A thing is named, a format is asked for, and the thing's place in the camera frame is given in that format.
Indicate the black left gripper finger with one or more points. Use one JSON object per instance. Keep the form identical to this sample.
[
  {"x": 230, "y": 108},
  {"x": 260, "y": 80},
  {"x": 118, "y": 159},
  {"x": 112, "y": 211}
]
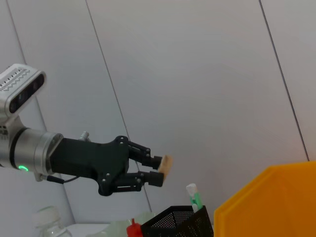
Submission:
[
  {"x": 145, "y": 158},
  {"x": 148, "y": 179}
]

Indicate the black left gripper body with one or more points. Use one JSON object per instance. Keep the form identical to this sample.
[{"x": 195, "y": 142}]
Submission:
[{"x": 91, "y": 160}]

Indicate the small beige barcode eraser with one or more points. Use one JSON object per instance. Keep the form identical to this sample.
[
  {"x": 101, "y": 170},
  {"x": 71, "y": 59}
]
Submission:
[{"x": 166, "y": 166}]

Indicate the green utility knife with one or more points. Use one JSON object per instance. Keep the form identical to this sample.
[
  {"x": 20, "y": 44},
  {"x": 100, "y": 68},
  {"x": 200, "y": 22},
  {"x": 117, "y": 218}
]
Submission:
[{"x": 196, "y": 197}]

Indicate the red-orange fruit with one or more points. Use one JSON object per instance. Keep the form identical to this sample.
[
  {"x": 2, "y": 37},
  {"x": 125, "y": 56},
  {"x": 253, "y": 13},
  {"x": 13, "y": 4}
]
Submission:
[{"x": 133, "y": 229}]

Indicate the clear water bottle green label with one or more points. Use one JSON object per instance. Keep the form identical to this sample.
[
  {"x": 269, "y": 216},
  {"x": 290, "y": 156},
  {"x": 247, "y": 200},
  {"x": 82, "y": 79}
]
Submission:
[{"x": 49, "y": 222}]

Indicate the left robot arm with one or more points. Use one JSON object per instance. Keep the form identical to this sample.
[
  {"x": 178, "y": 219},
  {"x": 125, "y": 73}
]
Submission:
[{"x": 27, "y": 150}]

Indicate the black mesh pen holder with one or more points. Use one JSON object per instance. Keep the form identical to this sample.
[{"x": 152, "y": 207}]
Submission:
[{"x": 177, "y": 222}]

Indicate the pale green glass fruit plate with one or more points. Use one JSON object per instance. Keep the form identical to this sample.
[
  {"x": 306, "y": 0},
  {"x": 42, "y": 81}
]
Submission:
[{"x": 116, "y": 227}]

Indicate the yellow plastic storage bin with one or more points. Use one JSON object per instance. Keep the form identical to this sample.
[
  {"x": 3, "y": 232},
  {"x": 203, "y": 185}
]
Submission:
[{"x": 271, "y": 202}]

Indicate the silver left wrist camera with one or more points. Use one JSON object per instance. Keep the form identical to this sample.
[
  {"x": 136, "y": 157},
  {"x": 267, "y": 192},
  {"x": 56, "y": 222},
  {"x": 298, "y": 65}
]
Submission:
[{"x": 19, "y": 89}]

